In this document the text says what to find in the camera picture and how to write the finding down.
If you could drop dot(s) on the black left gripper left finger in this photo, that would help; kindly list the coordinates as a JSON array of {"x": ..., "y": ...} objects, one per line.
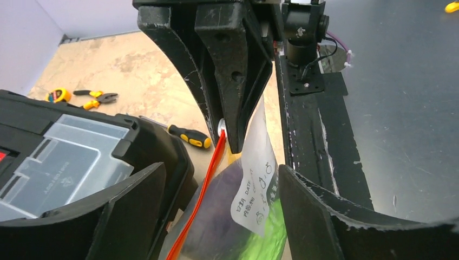
[{"x": 115, "y": 223}]

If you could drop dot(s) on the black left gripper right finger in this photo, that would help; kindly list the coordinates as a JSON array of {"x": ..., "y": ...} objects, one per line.
[{"x": 323, "y": 225}]

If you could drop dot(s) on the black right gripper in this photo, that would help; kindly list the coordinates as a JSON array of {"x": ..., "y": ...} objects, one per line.
[{"x": 222, "y": 56}]

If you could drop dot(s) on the light green leaf vegetable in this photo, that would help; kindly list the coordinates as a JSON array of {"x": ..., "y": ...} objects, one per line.
[{"x": 271, "y": 246}]

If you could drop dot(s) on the clear zip top bag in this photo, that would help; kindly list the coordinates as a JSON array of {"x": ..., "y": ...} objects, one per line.
[{"x": 251, "y": 205}]

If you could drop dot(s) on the purple eggplant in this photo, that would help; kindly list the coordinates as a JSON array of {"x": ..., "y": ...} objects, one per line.
[{"x": 213, "y": 233}]

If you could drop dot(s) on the yellow corn cob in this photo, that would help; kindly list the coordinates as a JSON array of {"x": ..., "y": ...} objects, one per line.
[{"x": 232, "y": 157}]

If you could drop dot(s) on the black plastic toolbox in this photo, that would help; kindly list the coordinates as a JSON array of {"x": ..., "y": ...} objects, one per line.
[{"x": 54, "y": 154}]

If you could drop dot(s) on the yellow tape measure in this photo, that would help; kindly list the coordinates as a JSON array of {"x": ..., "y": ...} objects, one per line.
[{"x": 58, "y": 95}]

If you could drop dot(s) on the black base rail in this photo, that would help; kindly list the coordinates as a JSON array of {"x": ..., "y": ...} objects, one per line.
[{"x": 318, "y": 136}]

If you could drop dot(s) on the screwdriver with yellow handle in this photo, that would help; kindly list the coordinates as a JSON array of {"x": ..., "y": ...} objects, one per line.
[{"x": 193, "y": 137}]

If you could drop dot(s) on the orange handled pliers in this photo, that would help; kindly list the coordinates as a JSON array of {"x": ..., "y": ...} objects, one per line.
[{"x": 99, "y": 98}]

